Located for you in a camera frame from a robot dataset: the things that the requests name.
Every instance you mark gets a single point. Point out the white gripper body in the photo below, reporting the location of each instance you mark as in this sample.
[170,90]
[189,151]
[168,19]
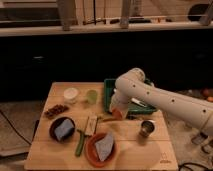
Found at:
[120,102]

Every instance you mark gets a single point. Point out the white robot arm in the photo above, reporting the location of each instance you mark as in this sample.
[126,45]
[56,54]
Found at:
[196,112]

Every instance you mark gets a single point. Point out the green plastic cup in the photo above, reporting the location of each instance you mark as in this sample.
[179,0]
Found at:
[92,96]

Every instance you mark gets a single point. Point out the metal cup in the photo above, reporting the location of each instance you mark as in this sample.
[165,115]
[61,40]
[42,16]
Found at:
[147,127]

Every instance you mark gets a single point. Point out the white tongs in tray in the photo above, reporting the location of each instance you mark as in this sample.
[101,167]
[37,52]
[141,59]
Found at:
[138,102]

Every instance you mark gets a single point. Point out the green plastic tray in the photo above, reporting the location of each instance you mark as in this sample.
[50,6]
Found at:
[109,89]

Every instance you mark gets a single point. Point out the blue cloth on plate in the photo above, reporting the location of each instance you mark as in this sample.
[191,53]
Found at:
[104,146]

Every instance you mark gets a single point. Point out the green cucumber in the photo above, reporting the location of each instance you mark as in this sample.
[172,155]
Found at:
[80,145]

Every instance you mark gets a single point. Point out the orange plate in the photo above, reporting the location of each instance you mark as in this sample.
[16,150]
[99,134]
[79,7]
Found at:
[91,152]

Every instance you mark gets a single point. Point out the blue sponge in bowl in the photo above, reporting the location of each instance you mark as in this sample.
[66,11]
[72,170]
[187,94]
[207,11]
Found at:
[63,129]

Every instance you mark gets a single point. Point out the dark brown bowl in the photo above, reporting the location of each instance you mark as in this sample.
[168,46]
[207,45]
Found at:
[55,124]

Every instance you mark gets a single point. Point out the yellow handled utensil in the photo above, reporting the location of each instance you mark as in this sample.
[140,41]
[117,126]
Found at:
[106,119]

